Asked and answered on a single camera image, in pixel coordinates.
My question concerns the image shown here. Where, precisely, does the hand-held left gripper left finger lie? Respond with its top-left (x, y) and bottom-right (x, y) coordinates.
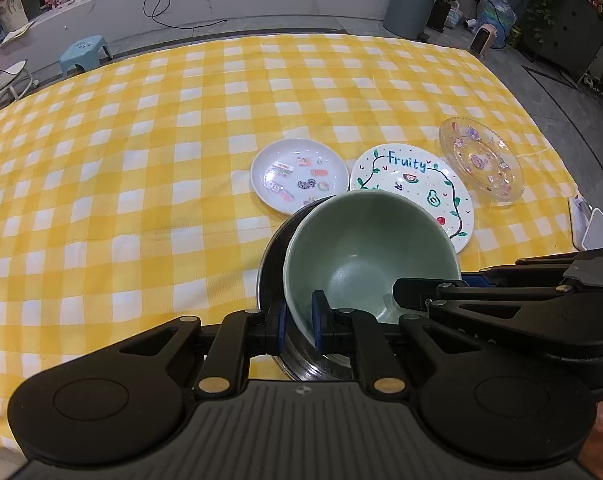
top-left (108, 304), bottom-right (288, 397)

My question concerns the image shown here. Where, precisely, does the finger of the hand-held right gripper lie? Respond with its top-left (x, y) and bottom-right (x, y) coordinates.
top-left (463, 254), bottom-right (583, 287)
top-left (392, 276), bottom-right (568, 313)

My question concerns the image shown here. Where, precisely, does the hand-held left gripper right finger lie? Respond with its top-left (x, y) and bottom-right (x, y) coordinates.
top-left (311, 289), bottom-right (487, 397)

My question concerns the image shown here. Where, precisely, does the orange steel bowl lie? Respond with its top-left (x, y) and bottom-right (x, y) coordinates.
top-left (257, 195), bottom-right (355, 382)

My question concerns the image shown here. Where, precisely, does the green ceramic bowl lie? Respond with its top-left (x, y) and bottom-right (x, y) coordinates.
top-left (282, 191), bottom-right (463, 347)

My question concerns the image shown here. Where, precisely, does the clear glass plate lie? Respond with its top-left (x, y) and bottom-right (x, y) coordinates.
top-left (439, 116), bottom-right (525, 205)

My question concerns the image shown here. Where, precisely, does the white fruit print plate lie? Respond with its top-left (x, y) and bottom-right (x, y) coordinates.
top-left (349, 143), bottom-right (476, 255)

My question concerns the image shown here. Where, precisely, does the small white sticker plate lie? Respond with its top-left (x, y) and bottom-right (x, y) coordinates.
top-left (250, 138), bottom-right (349, 217)

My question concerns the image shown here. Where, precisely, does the white phone stand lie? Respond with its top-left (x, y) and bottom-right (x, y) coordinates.
top-left (568, 194), bottom-right (603, 252)

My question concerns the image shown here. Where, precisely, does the yellow checked tablecloth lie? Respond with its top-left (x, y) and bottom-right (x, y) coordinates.
top-left (0, 32), bottom-right (585, 461)

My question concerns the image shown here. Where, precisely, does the pink space heater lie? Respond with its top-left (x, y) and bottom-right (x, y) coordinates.
top-left (468, 22), bottom-right (500, 59)

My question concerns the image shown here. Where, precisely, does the dark grey cabinet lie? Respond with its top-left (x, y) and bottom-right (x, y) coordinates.
top-left (518, 0), bottom-right (603, 85)

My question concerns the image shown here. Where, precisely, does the blue water jug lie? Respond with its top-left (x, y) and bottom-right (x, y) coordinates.
top-left (481, 0), bottom-right (517, 49)

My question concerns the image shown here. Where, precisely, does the small white woven basket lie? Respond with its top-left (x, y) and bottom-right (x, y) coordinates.
top-left (444, 0), bottom-right (463, 31)

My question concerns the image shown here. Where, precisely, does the grey green trash can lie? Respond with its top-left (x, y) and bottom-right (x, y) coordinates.
top-left (383, 0), bottom-right (441, 39)

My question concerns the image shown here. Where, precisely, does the white marble tv console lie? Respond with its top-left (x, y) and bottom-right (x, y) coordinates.
top-left (0, 0), bottom-right (398, 77)

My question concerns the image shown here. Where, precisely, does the light blue plastic stool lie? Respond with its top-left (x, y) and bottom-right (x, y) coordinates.
top-left (59, 35), bottom-right (113, 79)

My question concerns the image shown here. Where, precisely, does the white round side table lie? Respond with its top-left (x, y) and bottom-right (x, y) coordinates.
top-left (0, 59), bottom-right (35, 112)

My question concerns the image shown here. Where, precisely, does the white card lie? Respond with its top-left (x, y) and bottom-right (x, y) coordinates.
top-left (0, 0), bottom-right (32, 32)

